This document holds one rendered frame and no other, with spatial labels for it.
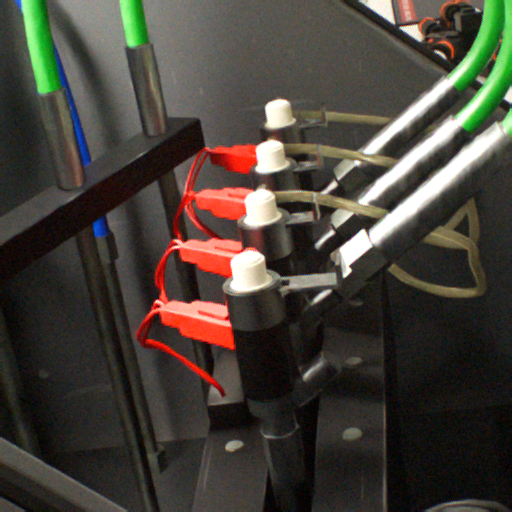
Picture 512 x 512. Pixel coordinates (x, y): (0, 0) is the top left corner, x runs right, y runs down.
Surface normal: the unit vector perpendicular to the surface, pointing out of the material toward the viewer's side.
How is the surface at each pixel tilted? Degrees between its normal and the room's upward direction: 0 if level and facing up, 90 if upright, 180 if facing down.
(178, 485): 0
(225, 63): 90
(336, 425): 0
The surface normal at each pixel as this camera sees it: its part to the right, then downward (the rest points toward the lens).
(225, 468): -0.17, -0.90
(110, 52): -0.07, 0.41
